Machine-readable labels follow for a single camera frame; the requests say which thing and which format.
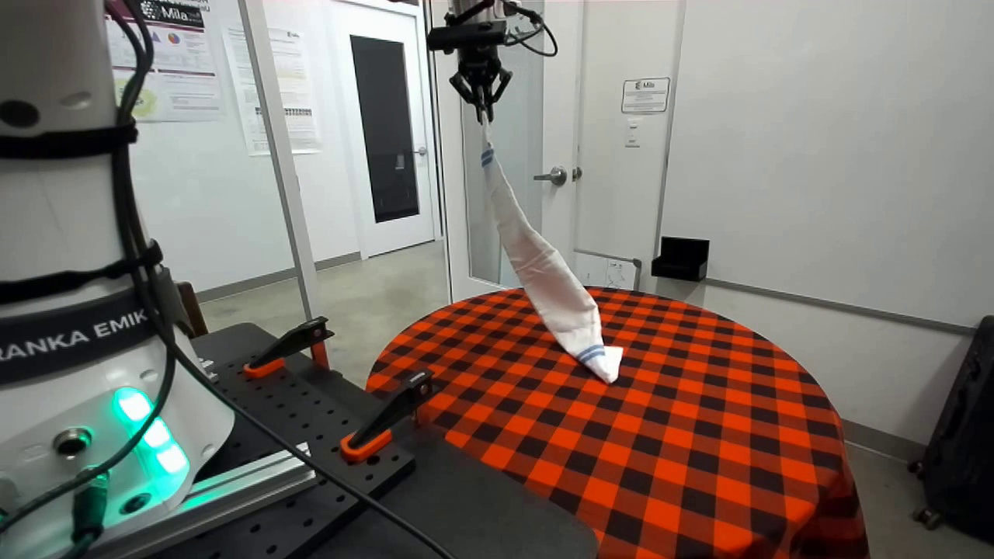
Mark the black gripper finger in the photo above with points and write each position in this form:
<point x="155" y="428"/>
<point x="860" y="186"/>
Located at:
<point x="492" y="83"/>
<point x="468" y="79"/>

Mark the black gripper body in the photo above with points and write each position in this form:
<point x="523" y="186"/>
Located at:
<point x="468" y="29"/>

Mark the white towel with blue stripes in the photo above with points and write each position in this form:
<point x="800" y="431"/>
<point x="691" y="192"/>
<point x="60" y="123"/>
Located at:
<point x="548" y="281"/>

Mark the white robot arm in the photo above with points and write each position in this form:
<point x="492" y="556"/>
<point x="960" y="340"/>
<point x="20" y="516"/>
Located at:
<point x="107" y="415"/>

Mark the dark window door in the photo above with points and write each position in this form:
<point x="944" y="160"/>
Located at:
<point x="386" y="124"/>

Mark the black orange clamp far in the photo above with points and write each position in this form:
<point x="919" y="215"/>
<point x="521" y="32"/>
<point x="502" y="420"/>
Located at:
<point x="307" y="335"/>

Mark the black orange clamp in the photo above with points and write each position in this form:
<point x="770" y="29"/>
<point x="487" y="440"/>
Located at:
<point x="376" y="433"/>
<point x="307" y="335"/>

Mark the black orange clamp near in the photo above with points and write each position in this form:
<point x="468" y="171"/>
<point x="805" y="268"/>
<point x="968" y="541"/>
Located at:
<point x="376" y="433"/>

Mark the red black checkered tablecloth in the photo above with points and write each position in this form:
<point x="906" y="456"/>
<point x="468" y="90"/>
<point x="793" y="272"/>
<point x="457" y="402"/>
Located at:
<point x="708" y="446"/>

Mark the black suitcase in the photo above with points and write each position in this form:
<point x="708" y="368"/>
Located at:
<point x="957" y="462"/>

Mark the white door with handle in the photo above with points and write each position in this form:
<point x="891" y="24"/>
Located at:
<point x="608" y="208"/>

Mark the white wall sign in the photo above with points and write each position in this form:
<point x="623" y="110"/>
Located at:
<point x="644" y="95"/>

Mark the black wall tray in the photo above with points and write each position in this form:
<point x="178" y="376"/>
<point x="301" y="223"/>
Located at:
<point x="682" y="260"/>

